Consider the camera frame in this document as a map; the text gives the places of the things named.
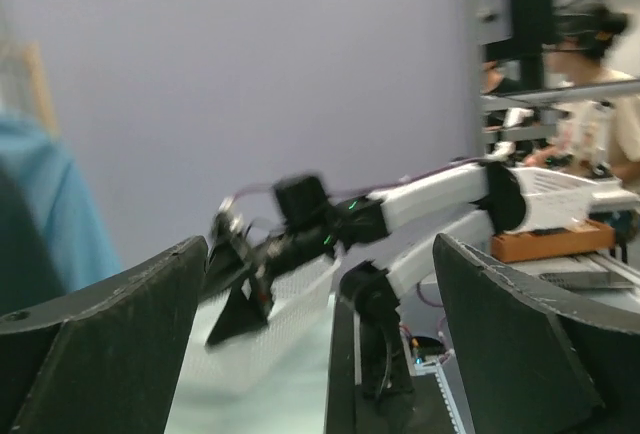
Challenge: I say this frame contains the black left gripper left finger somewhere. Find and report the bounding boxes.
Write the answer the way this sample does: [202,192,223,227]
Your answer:
[1,236,208,434]

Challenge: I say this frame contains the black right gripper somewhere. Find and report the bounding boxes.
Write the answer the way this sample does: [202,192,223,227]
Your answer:
[204,197,337,347]

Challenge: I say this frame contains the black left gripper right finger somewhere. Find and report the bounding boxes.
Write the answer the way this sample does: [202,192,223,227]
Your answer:
[433,234,639,433]

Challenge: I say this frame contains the light blue shorts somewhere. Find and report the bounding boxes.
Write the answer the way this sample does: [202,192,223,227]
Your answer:
[1,110,121,314]

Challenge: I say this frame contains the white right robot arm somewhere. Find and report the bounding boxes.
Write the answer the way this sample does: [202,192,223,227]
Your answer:
[190,159,527,395]

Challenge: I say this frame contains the person in beige shirt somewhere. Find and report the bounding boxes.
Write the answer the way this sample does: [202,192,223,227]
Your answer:
[525,3,639,191]

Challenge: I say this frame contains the wooden clothes rack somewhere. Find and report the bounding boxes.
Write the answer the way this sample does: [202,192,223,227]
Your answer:
[22,42,60,137]

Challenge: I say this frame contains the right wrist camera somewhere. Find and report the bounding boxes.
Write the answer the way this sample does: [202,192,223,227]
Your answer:
[272,173,329,230]

